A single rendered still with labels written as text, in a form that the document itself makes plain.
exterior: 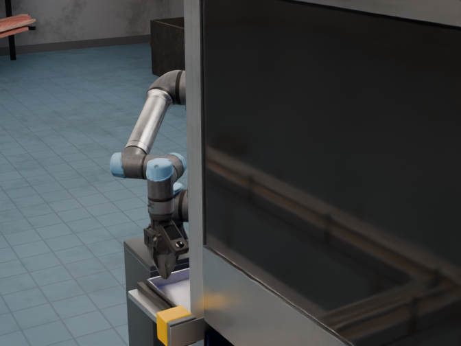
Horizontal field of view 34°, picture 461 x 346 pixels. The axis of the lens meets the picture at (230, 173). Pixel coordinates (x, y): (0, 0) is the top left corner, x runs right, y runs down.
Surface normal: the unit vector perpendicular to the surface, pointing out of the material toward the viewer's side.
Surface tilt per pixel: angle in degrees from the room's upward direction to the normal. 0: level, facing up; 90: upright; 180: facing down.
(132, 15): 90
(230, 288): 90
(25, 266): 0
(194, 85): 90
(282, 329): 90
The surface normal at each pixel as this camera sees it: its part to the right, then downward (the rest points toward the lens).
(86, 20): 0.49, 0.29
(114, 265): 0.00, -0.94
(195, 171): -0.84, 0.18
